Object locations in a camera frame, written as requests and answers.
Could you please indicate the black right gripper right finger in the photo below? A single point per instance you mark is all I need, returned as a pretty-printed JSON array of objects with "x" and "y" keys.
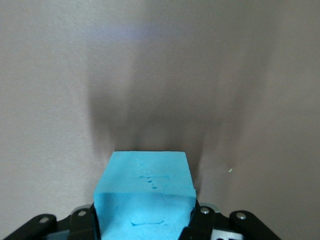
[{"x": 200, "y": 225}]

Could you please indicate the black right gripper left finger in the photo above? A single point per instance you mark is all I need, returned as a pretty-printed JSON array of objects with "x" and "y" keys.
[{"x": 80, "y": 225}]

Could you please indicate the brown table cover sheet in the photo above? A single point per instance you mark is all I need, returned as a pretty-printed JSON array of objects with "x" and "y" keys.
[{"x": 50, "y": 75}]

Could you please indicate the blue foam block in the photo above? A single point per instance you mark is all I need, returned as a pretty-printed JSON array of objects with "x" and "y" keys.
[{"x": 145, "y": 175}]

